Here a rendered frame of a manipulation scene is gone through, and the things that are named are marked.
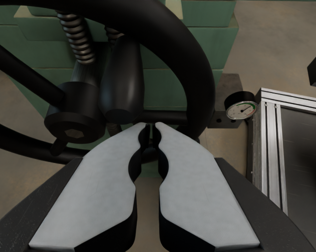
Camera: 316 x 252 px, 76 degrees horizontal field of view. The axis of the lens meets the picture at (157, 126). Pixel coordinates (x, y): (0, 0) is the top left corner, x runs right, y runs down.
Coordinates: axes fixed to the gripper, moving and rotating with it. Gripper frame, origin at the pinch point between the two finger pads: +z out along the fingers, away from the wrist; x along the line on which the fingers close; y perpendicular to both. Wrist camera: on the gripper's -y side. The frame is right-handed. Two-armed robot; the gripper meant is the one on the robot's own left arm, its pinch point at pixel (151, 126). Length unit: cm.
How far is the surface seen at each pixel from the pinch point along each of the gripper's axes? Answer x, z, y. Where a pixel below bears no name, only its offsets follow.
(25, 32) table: -14.2, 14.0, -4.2
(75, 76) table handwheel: -8.7, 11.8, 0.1
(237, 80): 21.1, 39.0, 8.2
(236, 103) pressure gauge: 16.0, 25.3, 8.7
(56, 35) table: -10.9, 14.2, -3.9
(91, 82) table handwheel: -6.9, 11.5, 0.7
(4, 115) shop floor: -88, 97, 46
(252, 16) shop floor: 85, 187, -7
